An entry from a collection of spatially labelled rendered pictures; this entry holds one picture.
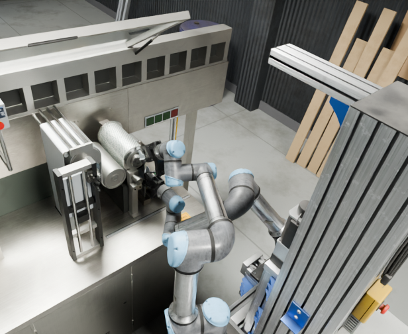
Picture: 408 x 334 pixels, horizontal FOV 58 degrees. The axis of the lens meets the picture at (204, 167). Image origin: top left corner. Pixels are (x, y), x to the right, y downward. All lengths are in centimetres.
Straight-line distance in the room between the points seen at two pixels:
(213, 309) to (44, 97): 125
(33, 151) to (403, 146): 162
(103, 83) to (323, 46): 270
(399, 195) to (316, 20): 339
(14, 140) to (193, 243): 105
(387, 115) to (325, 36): 327
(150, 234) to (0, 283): 70
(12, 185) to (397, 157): 173
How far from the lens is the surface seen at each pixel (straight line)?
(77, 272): 188
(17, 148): 196
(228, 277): 296
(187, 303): 147
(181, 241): 125
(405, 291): 346
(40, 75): 183
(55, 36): 132
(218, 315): 159
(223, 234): 129
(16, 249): 202
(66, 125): 179
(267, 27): 440
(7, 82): 180
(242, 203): 160
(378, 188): 99
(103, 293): 200
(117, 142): 190
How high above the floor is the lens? 244
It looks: 40 degrees down
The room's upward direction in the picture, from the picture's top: 9 degrees clockwise
